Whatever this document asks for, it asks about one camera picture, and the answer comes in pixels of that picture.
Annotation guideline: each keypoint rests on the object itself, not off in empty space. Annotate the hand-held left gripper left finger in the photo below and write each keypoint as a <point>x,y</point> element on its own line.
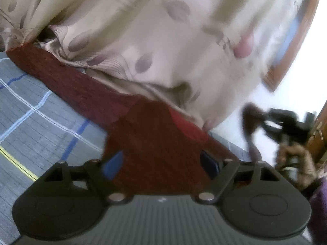
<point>112,164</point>

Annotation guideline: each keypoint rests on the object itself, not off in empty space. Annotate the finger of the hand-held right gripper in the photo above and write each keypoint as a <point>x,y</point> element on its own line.
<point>251,118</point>

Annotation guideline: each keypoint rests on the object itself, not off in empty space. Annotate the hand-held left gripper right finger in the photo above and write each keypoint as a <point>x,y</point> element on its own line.
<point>210,163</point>

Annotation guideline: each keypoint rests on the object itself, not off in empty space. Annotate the maroon knitted garment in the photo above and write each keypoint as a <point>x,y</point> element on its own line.
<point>143,137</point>

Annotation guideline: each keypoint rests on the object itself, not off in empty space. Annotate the person's right forearm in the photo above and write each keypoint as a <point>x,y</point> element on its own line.
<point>318,204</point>

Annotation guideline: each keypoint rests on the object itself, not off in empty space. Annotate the person's right hand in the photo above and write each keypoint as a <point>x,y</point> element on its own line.
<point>297,163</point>

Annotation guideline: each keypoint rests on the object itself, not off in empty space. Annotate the brown wooden door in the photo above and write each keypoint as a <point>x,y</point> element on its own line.
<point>319,143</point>

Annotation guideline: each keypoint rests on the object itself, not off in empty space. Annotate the grey checked bed sheet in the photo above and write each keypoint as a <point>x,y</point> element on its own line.
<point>38,117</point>

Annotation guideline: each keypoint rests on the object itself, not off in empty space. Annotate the beige leaf print curtain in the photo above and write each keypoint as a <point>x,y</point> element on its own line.
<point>143,38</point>

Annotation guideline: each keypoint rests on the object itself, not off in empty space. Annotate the wooden window frame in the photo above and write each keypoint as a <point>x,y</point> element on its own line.
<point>293,46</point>

